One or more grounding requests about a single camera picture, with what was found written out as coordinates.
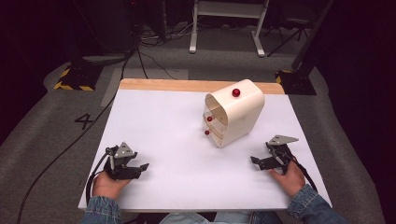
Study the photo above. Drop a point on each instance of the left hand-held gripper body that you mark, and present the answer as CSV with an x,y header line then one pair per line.
x,y
120,161

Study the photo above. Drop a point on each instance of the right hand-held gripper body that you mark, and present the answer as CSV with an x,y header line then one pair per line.
x,y
280,152

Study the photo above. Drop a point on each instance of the person's left hand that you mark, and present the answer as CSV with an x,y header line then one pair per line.
x,y
106,186

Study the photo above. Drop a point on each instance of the person's right hand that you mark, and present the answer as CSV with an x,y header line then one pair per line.
x,y
292,182

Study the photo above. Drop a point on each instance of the white table mat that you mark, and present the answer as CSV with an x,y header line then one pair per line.
x,y
168,149

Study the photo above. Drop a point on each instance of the cream mini drawer cabinet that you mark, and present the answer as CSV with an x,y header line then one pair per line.
x,y
241,116

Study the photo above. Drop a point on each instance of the cream drawer with red knob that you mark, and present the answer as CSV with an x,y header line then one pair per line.
x,y
214,135
214,122

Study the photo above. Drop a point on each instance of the black stand base hazard tape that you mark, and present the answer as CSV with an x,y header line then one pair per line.
x,y
79,77
295,83

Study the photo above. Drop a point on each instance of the red ball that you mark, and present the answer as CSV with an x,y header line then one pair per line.
x,y
236,92

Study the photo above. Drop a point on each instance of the black tripod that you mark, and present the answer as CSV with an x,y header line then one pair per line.
x,y
291,28

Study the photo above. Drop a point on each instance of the black slanted stand post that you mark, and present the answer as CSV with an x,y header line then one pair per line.
x,y
311,40

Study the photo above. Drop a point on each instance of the white metal table frame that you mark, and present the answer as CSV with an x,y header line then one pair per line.
x,y
229,9

